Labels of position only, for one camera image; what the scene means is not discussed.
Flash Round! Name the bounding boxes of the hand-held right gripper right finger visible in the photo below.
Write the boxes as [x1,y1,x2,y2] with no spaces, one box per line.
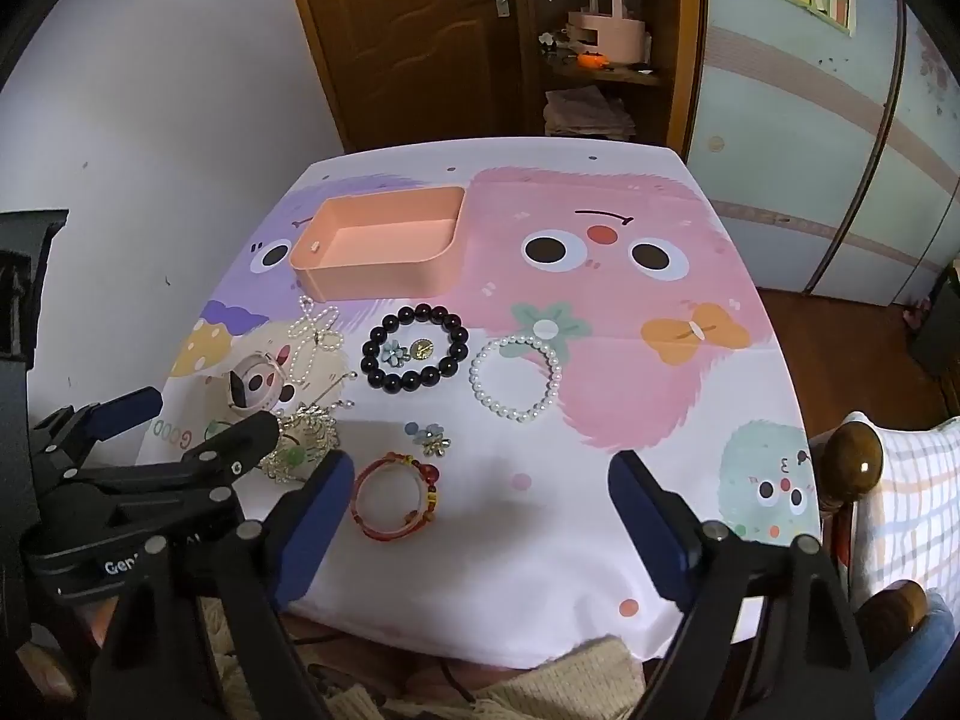
[608,449,878,720]

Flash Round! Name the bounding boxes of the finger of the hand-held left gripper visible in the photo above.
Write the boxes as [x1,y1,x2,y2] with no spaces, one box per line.
[30,387,164,497]
[66,412,281,527]

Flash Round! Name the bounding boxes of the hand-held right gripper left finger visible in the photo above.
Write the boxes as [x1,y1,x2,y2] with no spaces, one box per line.
[90,451,356,720]

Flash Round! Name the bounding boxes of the gold crystal bead hairpiece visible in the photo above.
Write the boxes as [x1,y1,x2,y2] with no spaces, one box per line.
[259,403,342,482]

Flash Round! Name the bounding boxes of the red bead bracelet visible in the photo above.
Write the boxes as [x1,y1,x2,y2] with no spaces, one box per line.
[351,451,441,541]

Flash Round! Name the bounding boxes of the white pearl bow chain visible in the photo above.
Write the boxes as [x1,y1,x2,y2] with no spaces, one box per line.
[289,295,344,395]

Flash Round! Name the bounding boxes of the dark bead bracelet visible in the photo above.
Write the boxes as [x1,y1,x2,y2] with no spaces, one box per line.
[361,304,470,393]

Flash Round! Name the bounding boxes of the white pearl bracelet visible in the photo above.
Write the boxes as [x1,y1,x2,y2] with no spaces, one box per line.
[469,334,563,423]

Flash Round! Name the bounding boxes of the pink plastic tray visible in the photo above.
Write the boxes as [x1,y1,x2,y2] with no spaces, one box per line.
[289,185,467,301]

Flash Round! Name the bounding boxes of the thin gold hair stick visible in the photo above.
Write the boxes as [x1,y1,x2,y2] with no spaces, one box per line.
[292,371,359,413]

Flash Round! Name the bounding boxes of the cartoon monster tablecloth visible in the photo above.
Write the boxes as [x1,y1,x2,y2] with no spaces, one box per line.
[135,136,826,672]

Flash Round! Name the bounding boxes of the small flower brooch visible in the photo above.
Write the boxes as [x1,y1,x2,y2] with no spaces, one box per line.
[405,420,452,458]

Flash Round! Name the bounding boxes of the wooden chair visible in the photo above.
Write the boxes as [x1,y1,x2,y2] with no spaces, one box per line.
[821,412,931,661]

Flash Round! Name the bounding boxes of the plaid cushion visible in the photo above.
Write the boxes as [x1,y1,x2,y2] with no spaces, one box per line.
[855,416,960,601]

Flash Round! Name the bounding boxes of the blue cloth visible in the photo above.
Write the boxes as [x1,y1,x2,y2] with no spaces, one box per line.
[870,592,957,706]

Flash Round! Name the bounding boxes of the black box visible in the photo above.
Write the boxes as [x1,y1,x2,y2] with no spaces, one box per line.
[907,262,960,376]

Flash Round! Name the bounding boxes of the folded beige cloth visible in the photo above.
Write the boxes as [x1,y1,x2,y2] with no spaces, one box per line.
[544,86,638,140]

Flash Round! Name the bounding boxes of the brown wooden door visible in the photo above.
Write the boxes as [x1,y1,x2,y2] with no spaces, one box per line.
[281,0,541,155]

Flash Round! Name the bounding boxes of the light blue wardrobe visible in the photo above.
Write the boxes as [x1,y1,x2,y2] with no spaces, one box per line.
[686,0,960,308]

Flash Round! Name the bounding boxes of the wooden shelf cabinet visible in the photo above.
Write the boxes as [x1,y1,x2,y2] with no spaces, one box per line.
[517,0,710,158]

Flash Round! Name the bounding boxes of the pink desktop organiser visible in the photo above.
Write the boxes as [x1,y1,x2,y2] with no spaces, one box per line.
[566,0,652,67]

